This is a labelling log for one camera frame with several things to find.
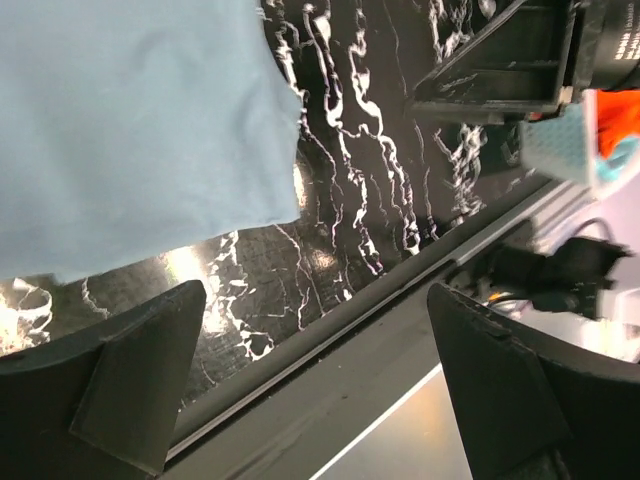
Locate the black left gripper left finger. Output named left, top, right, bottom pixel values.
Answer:
left=1, top=280, right=206, bottom=475

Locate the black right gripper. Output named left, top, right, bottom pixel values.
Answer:
left=409, top=0, right=639, bottom=125

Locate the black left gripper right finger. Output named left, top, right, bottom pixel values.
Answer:
left=427, top=284, right=639, bottom=479

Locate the light blue t-shirt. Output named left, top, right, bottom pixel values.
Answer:
left=1, top=1, right=301, bottom=283

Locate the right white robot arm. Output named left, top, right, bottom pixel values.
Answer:
left=410, top=1, right=639, bottom=363

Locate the orange t-shirt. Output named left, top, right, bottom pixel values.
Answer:
left=596, top=90, right=640, bottom=158

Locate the teal t-shirt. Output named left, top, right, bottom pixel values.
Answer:
left=597, top=137, right=639, bottom=182

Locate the white plastic laundry basket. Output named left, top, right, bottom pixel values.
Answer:
left=519, top=89, right=640, bottom=194

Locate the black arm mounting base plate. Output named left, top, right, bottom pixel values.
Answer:
left=164, top=174, right=566, bottom=480

